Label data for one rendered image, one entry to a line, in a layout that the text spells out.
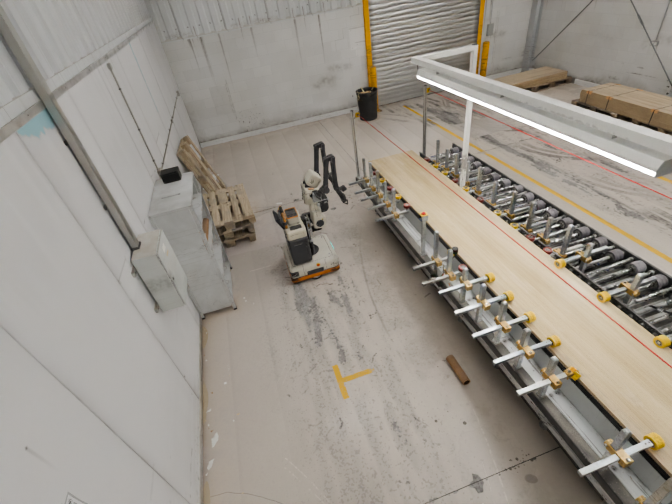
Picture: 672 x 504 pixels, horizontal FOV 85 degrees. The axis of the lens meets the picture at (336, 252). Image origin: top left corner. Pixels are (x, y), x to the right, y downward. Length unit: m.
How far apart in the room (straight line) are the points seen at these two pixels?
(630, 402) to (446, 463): 1.40
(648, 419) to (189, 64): 9.75
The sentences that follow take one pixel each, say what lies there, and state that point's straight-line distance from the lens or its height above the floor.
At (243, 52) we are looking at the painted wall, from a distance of 10.05.
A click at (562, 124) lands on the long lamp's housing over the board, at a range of 2.59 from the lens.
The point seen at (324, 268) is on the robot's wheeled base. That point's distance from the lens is 4.84.
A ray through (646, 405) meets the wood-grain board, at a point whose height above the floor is 0.90.
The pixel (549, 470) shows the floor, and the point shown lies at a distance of 3.69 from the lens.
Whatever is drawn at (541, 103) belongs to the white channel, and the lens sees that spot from 2.71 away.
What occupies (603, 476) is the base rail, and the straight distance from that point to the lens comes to 2.99.
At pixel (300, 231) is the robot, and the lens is 4.47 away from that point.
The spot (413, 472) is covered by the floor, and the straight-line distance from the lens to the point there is 3.49.
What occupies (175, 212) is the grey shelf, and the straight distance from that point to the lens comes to 4.08.
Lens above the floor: 3.27
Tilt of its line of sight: 38 degrees down
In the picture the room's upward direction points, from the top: 10 degrees counter-clockwise
